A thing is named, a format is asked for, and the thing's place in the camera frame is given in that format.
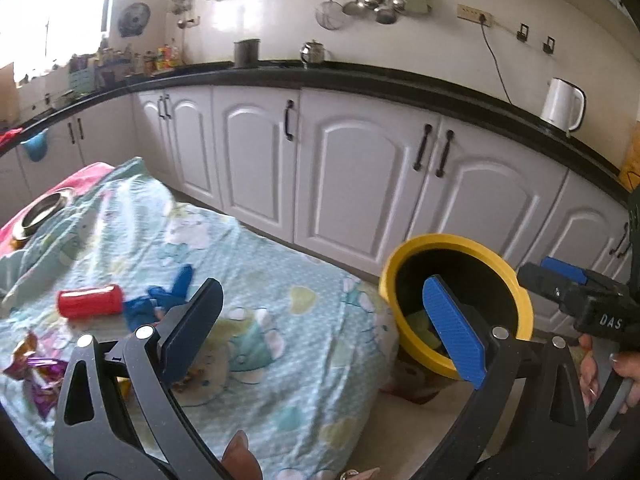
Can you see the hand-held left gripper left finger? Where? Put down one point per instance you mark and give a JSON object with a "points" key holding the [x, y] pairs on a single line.
{"points": [[192, 325]]}

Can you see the red cylindrical can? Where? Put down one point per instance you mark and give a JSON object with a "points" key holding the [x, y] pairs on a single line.
{"points": [[90, 301]]}

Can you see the dark metal pot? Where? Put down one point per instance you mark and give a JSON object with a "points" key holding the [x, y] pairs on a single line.
{"points": [[247, 54]]}

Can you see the blue hanging basket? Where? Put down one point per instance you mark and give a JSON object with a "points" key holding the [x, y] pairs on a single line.
{"points": [[36, 147]]}

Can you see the kitchen window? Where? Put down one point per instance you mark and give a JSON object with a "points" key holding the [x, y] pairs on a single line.
{"points": [[55, 15]]}

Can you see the pink blanket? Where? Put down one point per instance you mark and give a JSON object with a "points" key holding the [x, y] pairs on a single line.
{"points": [[92, 172]]}

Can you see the round wall fan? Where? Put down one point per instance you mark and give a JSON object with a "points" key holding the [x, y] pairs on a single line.
{"points": [[134, 20]]}

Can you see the black wall hook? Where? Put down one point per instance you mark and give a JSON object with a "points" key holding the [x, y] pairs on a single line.
{"points": [[549, 46], [522, 32]]}

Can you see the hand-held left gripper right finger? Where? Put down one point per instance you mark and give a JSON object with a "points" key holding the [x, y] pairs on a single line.
{"points": [[452, 327]]}

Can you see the wall power strip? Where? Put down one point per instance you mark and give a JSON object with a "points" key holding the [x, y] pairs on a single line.
{"points": [[472, 14]]}

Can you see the black kitchen countertop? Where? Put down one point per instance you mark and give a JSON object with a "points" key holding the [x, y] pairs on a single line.
{"points": [[400, 77]]}

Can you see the purple foil wrapper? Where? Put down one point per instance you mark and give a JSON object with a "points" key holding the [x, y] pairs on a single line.
{"points": [[40, 380]]}

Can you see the cartoon cat printed bed sheet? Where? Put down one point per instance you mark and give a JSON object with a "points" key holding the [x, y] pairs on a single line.
{"points": [[300, 340]]}

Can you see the red cloth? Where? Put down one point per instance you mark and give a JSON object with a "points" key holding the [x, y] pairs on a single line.
{"points": [[10, 137]]}

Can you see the brown cardboard piece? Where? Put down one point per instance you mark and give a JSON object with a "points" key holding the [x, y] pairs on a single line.
{"points": [[6, 90]]}

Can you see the yellow rimmed bin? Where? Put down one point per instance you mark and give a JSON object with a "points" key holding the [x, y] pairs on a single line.
{"points": [[386, 285]]}

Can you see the metal bowl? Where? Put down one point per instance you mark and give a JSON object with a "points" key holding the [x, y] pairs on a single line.
{"points": [[40, 212]]}

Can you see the yellow plastic bag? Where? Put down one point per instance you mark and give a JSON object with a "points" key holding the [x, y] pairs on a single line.
{"points": [[631, 172]]}

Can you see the metal teapot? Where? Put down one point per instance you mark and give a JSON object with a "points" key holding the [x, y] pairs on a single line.
{"points": [[312, 54]]}

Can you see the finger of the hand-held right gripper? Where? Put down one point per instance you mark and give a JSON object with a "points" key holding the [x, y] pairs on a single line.
{"points": [[565, 272], [542, 282]]}

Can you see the white base cabinets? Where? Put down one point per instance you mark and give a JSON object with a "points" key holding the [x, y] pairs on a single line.
{"points": [[350, 170]]}

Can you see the group of condiment bottles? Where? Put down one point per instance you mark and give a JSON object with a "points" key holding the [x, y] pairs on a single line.
{"points": [[145, 60]]}

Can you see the yellow snack wrapper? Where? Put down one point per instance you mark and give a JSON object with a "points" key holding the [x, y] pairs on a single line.
{"points": [[124, 391]]}

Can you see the blue glove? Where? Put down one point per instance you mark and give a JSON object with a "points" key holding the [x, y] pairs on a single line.
{"points": [[145, 310]]}

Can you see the person's right hand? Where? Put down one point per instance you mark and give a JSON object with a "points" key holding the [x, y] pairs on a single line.
{"points": [[587, 370]]}

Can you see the cream fuzzy cushion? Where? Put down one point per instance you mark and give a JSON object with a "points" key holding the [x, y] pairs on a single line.
{"points": [[400, 440]]}

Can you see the wall rack with utensils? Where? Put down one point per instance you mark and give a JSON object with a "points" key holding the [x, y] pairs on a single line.
{"points": [[182, 0]]}

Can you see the white electric kettle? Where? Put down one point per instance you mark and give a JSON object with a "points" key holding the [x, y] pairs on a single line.
{"points": [[557, 107]]}

